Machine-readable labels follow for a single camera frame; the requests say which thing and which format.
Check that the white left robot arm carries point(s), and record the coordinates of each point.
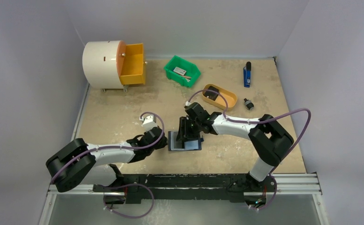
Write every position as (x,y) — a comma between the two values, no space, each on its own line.
(70,165)

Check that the green plastic bin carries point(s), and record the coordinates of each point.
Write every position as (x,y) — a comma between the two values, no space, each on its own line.
(192,71)

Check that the black credit card stack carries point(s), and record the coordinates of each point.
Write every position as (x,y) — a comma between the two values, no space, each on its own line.
(212,93)

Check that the yellow open drawer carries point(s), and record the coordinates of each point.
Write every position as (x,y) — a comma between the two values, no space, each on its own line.
(134,65)

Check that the small black marker cap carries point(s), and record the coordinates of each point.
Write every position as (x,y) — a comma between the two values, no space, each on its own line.
(248,104)

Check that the tan oval tray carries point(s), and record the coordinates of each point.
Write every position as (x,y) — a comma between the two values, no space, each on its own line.
(225,98)

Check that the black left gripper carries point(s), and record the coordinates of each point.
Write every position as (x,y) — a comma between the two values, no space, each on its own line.
(162,143)

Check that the small box in bin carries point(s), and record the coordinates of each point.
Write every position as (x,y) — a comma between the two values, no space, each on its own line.
(179,71)

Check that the navy blue card holder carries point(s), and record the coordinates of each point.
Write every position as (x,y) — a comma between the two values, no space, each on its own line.
(188,145)

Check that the white cylindrical drawer cabinet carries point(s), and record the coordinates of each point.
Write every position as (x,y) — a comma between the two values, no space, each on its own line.
(102,63)

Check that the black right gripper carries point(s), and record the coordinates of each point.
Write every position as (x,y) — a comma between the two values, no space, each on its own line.
(187,131)

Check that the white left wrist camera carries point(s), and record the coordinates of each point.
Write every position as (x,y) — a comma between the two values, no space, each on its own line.
(148,122)

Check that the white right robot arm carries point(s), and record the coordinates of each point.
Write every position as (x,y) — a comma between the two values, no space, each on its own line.
(270,140)

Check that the blue stapler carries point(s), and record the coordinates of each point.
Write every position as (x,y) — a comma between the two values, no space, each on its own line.
(247,74)

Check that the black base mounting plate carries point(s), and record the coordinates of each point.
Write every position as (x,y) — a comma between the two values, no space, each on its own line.
(232,187)

